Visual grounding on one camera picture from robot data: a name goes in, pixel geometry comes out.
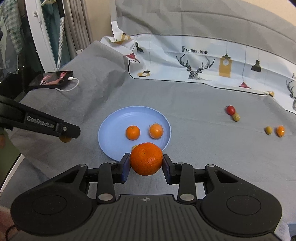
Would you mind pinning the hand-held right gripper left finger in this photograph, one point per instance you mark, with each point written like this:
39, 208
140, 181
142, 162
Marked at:
124, 168

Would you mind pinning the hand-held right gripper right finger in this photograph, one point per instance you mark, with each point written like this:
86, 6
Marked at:
167, 169

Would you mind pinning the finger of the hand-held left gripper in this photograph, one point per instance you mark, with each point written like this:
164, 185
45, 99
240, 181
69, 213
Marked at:
69, 131

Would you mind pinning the red cherry tomato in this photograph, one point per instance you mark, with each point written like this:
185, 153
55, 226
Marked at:
230, 109
65, 139

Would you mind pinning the orange tangerine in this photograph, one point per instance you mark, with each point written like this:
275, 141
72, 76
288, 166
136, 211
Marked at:
156, 131
133, 132
146, 159

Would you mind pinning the blue plate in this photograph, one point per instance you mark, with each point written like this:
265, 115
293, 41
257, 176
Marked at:
115, 125

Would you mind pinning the grey blanket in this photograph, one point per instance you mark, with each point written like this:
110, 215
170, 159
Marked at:
203, 143

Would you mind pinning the black smartphone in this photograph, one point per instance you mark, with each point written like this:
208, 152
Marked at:
52, 78

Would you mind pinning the white dotted pole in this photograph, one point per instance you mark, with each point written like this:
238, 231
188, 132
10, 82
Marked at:
60, 44

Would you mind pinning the green plaid cloth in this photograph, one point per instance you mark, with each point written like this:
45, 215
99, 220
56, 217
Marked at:
11, 30

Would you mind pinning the teal cloth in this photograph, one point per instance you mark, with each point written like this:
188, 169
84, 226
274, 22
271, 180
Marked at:
52, 20

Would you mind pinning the beige curtain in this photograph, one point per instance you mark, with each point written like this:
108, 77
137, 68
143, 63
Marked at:
87, 20

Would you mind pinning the small orange kumquat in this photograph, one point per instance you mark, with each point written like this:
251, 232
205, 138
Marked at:
280, 131

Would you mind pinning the deer printed white cloth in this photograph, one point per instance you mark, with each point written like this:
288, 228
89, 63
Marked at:
242, 69

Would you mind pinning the grey fabric cushion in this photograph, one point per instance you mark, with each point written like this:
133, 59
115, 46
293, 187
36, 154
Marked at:
208, 18

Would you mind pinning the white door frame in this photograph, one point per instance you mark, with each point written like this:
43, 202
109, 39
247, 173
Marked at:
39, 30

